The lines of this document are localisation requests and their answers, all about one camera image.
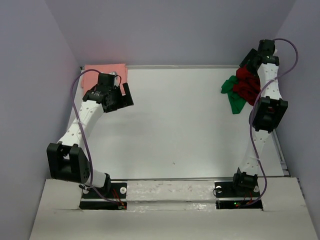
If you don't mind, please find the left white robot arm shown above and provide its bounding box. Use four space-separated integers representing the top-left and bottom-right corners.
46 82 134 198

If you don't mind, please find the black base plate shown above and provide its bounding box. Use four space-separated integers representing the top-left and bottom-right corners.
212 181 263 210
78 181 128 211

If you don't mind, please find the purple cable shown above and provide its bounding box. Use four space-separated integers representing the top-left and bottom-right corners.
70 68 126 208
239 38 300 207

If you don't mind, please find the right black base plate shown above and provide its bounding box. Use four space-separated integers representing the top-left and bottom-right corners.
212 181 263 210

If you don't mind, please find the folded pink t shirt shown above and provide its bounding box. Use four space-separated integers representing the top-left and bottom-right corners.
81 63 128 96

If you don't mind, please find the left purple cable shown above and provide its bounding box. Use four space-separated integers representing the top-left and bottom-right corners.
70 68 126 208

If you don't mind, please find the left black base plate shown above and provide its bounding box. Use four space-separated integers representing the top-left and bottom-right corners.
78 181 128 211

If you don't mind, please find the green t shirt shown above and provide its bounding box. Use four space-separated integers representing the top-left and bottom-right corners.
220 75 247 115

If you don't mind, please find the white front cover board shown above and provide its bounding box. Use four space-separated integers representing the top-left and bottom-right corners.
30 177 317 240

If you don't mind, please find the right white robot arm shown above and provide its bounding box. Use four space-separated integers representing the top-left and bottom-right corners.
230 49 288 196

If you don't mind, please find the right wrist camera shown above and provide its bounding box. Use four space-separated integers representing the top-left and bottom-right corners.
257 39 276 54

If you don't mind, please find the red t shirt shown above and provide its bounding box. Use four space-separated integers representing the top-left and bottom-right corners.
232 65 261 106

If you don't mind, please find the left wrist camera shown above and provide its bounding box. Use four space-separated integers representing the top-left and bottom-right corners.
97 73 118 87

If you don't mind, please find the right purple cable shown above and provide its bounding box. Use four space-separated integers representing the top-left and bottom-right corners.
239 38 300 207

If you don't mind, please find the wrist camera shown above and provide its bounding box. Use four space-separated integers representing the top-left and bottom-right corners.
257 39 276 54
97 73 118 87

